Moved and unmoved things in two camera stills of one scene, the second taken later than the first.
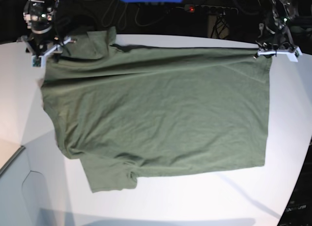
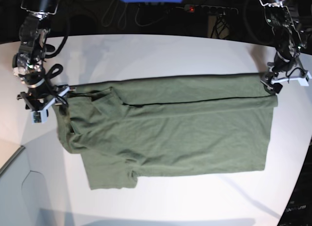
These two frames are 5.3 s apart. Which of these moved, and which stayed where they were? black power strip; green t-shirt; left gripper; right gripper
Moved: left gripper; green t-shirt; right gripper
Stayed: black power strip
